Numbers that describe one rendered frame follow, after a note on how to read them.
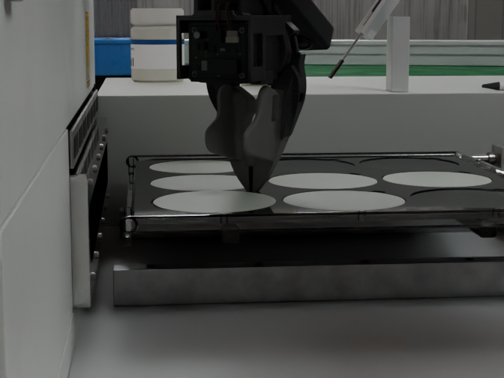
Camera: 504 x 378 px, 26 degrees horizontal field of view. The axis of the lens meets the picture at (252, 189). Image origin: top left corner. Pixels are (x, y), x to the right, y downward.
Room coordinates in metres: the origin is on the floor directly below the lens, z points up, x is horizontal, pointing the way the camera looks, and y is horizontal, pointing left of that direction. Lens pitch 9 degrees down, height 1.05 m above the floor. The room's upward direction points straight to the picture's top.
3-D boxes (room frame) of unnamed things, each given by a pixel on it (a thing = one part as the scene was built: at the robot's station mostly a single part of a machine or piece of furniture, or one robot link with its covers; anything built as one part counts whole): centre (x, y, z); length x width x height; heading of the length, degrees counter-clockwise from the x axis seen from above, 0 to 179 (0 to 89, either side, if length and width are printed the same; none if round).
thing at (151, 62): (1.45, 0.12, 1.01); 0.07 x 0.07 x 0.10
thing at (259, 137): (0.91, -0.01, 0.95); 0.06 x 0.03 x 0.09; 151
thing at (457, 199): (1.00, -0.06, 0.90); 0.34 x 0.34 x 0.01; 6
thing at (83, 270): (0.96, 0.14, 0.89); 0.44 x 0.02 x 0.10; 6
